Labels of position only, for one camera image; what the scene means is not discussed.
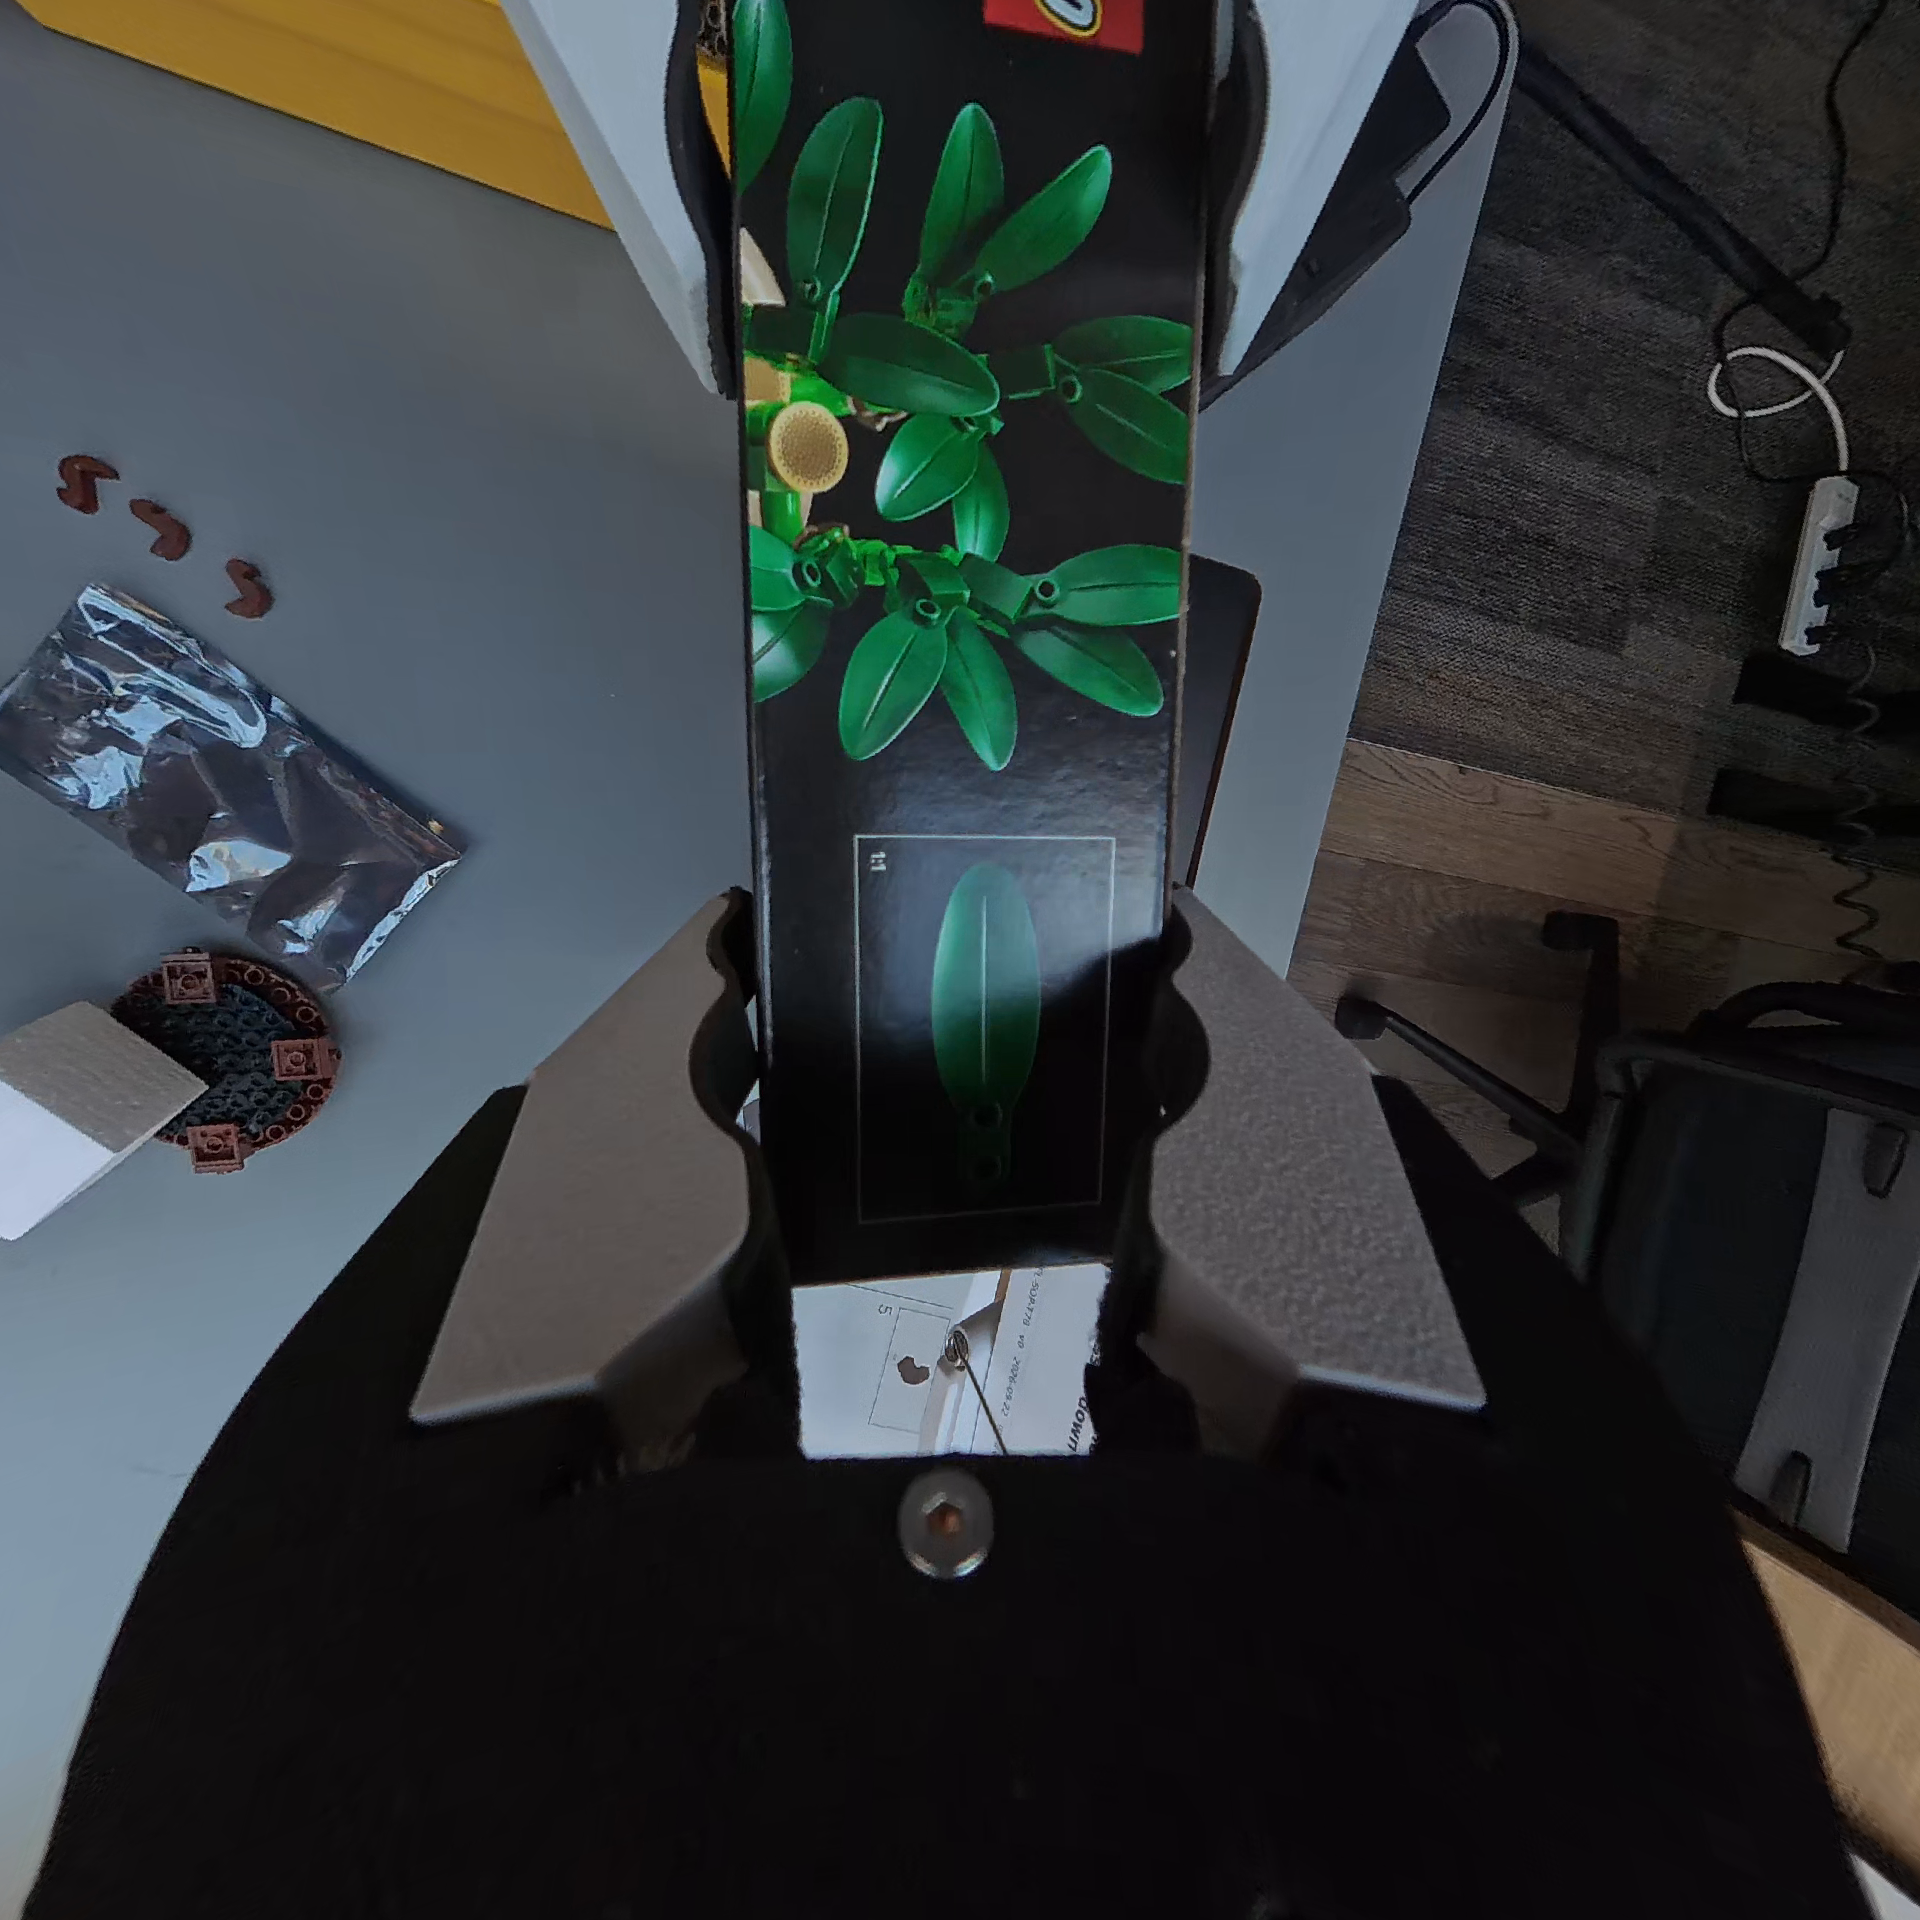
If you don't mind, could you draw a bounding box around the brown round brick model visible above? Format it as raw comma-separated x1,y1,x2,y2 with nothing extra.
107,945,347,1182

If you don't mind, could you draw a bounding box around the white foam cube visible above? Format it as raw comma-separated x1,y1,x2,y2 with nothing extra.
0,1000,213,1248

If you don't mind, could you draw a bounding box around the black toy set box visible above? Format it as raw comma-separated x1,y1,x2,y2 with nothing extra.
728,0,1221,1288

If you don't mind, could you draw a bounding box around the white cable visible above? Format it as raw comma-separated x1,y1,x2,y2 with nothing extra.
1703,343,1853,484

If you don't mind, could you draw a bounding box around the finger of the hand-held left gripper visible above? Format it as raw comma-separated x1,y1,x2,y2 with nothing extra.
1200,0,1520,410
499,0,746,402

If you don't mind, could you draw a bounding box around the black coiled cable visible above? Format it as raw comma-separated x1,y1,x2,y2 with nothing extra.
1826,646,1899,986

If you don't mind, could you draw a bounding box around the white power strip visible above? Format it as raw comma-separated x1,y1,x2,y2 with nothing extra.
1777,473,1866,657

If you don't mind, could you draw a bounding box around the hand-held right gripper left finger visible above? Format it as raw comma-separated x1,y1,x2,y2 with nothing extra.
407,887,799,1471

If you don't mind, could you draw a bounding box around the grey adjoining desk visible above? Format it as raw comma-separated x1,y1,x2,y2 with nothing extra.
1177,0,1520,982

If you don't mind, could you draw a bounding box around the silver foil bag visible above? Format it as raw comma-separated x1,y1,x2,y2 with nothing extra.
0,579,472,994

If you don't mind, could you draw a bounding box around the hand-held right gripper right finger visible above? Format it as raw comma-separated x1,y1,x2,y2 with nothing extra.
1097,884,1490,1460

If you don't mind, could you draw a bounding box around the building instruction booklet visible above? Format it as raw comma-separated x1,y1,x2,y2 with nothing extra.
796,1275,977,1460

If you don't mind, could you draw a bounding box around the yellow plastic bin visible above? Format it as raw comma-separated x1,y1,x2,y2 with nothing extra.
11,0,619,234

